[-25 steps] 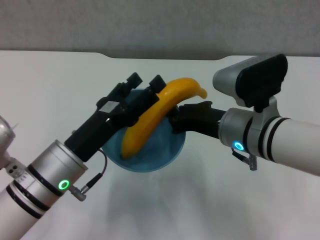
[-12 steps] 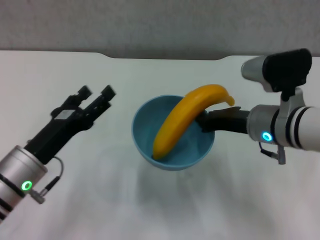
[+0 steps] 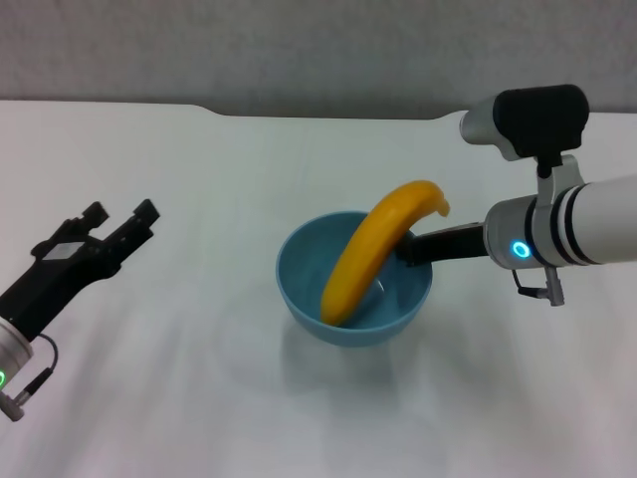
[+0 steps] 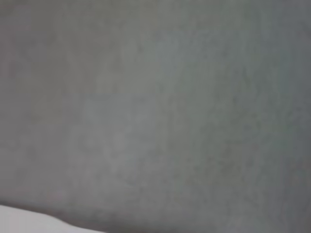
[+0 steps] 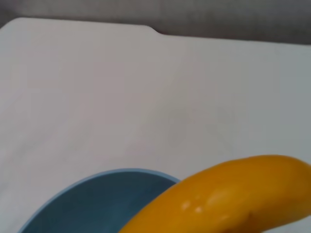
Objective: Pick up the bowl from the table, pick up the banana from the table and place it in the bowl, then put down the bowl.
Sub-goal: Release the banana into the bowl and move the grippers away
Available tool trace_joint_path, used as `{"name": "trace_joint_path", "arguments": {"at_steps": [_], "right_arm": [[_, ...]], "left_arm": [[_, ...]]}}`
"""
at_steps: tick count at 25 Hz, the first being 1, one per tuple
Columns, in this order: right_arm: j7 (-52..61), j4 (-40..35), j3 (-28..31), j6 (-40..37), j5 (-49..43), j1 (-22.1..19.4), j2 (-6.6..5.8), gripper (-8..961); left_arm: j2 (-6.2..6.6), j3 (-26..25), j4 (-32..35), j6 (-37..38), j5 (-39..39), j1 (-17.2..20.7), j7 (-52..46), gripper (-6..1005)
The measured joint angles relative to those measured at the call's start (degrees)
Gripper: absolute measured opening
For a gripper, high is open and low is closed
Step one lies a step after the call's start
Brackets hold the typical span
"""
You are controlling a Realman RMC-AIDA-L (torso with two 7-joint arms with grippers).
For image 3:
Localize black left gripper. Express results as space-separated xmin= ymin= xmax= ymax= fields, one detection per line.
xmin=0 ymin=198 xmax=162 ymax=343

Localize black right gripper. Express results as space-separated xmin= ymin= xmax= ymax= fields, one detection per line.
xmin=397 ymin=221 xmax=489 ymax=268

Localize yellow toy banana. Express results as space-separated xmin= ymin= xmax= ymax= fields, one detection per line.
xmin=320 ymin=179 xmax=451 ymax=328

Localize blue plastic bowl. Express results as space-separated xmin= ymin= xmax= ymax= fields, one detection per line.
xmin=276 ymin=211 xmax=433 ymax=349

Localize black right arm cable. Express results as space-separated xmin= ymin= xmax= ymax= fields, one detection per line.
xmin=512 ymin=266 xmax=567 ymax=308

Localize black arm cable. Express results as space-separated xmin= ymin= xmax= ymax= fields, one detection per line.
xmin=512 ymin=266 xmax=567 ymax=308
xmin=0 ymin=333 xmax=59 ymax=422

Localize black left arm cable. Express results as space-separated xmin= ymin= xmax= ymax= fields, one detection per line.
xmin=0 ymin=333 xmax=59 ymax=422

